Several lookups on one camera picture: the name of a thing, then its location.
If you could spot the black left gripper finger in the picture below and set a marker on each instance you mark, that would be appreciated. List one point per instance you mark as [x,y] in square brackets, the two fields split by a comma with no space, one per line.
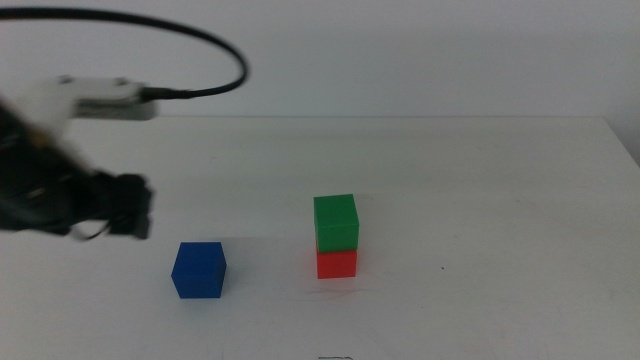
[134,227]

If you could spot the green cube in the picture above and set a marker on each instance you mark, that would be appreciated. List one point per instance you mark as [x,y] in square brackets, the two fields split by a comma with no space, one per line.
[336,222]

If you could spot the red cube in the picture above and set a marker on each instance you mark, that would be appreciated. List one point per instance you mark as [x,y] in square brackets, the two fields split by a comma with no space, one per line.
[336,264]

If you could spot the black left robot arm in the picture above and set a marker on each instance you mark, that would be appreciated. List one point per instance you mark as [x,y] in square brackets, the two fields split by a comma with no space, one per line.
[30,190]

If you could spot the blue cube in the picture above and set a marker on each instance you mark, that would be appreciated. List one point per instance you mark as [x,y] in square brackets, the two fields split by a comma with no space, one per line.
[199,272]

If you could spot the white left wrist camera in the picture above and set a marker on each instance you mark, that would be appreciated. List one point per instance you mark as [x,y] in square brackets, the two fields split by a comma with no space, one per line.
[105,100]

